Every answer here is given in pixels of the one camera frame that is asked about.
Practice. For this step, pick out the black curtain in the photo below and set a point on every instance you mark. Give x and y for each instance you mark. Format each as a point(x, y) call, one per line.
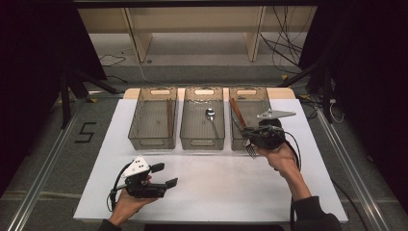
point(29, 64)
point(369, 64)

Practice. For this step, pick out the brown wooden chopstick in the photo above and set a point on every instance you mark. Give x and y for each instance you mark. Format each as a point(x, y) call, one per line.
point(172, 117)
point(168, 117)

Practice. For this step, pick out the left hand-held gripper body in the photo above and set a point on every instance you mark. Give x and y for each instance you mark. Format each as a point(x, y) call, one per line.
point(138, 166)

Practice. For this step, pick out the person's left hand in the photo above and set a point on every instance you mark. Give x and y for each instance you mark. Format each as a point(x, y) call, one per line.
point(128, 205)

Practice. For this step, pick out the clear grey plastic bin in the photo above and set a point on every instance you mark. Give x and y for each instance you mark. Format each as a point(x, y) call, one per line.
point(150, 122)
point(256, 106)
point(197, 125)

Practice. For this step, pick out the metal spoon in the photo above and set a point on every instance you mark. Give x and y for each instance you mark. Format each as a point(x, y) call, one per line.
point(210, 113)

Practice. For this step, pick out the black metal stand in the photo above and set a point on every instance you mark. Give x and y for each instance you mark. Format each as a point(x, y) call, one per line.
point(65, 102)
point(327, 96)

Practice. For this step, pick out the person's right hand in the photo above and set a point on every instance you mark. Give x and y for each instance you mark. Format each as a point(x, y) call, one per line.
point(282, 159)

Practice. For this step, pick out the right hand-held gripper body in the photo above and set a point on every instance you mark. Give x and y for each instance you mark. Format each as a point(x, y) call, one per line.
point(269, 138)

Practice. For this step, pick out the long aluminium floor rail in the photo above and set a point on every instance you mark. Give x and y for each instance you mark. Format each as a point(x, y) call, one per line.
point(352, 179)
point(38, 189)

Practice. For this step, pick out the short aluminium floor rail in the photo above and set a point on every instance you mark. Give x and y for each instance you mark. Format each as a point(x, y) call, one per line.
point(106, 94)

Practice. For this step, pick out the white table cover sheet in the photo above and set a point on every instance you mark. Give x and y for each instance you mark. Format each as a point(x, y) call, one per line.
point(218, 189)

